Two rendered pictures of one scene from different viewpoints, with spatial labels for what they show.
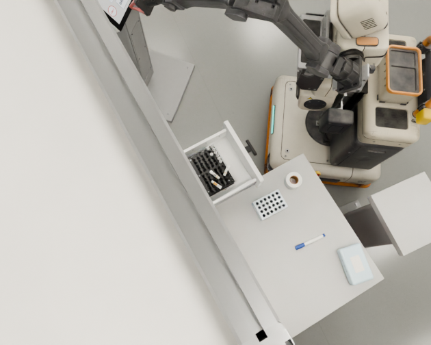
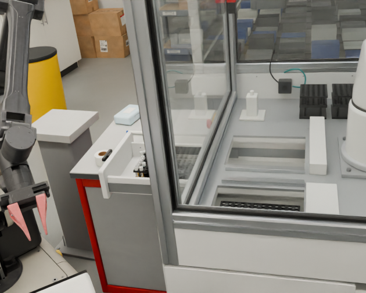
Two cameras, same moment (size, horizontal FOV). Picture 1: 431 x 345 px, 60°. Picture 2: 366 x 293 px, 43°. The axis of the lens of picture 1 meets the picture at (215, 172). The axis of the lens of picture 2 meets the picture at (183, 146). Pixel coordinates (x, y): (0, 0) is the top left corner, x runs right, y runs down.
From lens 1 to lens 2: 1.77 m
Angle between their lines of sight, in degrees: 71
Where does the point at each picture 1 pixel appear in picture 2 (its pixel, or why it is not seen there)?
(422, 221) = (63, 117)
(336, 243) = (125, 128)
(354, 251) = (122, 114)
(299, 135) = (25, 285)
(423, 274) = not seen: hidden behind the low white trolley
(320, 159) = (42, 255)
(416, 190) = (40, 127)
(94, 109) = not seen: outside the picture
